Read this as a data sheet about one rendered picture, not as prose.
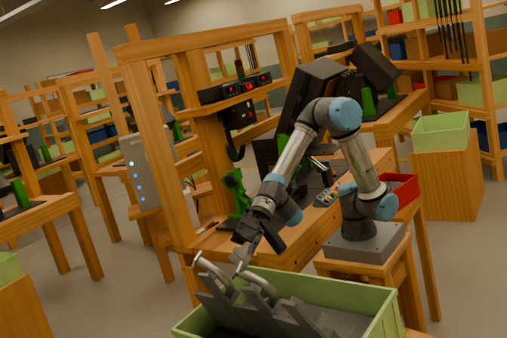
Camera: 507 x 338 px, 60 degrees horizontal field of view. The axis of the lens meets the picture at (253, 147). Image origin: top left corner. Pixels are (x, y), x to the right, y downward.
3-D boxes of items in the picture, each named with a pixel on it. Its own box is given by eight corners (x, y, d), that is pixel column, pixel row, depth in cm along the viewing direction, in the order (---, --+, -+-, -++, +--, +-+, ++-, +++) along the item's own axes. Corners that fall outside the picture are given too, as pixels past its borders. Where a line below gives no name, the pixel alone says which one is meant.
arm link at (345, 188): (355, 204, 193) (350, 175, 190) (378, 210, 181) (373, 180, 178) (335, 214, 187) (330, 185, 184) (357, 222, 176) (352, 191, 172)
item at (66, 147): (176, 142, 1110) (152, 56, 1063) (66, 192, 859) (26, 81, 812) (162, 145, 1142) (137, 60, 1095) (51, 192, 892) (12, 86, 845)
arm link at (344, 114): (377, 204, 183) (328, 90, 163) (407, 211, 170) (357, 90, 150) (359, 221, 178) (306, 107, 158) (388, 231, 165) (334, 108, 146)
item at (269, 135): (310, 173, 289) (299, 124, 282) (287, 191, 266) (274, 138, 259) (287, 174, 300) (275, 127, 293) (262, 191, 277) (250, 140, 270)
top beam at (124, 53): (289, 29, 319) (286, 16, 317) (129, 62, 205) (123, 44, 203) (279, 32, 325) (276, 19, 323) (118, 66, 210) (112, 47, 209)
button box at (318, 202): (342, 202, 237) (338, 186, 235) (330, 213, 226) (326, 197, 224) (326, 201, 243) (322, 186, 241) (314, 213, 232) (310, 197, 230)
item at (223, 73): (277, 130, 940) (252, 25, 892) (206, 170, 750) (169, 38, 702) (256, 133, 973) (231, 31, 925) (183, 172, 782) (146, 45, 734)
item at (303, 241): (396, 167, 305) (392, 146, 302) (288, 285, 191) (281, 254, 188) (376, 167, 314) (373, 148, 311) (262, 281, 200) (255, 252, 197)
